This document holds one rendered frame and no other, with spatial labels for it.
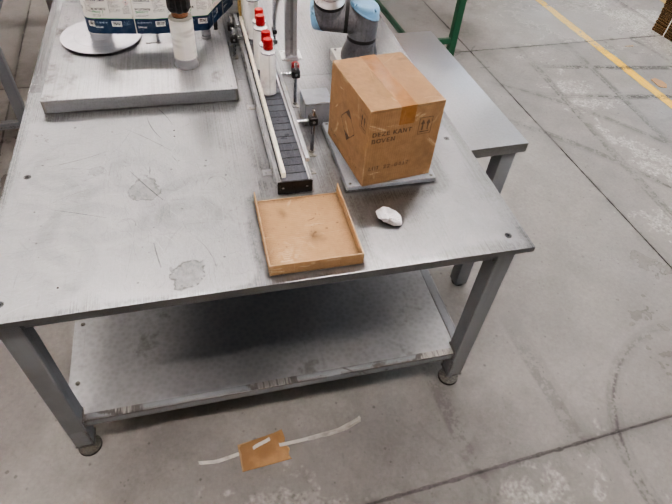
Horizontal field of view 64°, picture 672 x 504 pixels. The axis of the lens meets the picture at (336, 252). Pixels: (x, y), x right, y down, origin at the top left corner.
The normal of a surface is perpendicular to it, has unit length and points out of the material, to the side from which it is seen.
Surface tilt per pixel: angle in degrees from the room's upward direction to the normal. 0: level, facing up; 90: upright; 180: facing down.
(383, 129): 90
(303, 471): 0
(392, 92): 0
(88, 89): 0
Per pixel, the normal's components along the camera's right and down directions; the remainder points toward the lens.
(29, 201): 0.07, -0.68
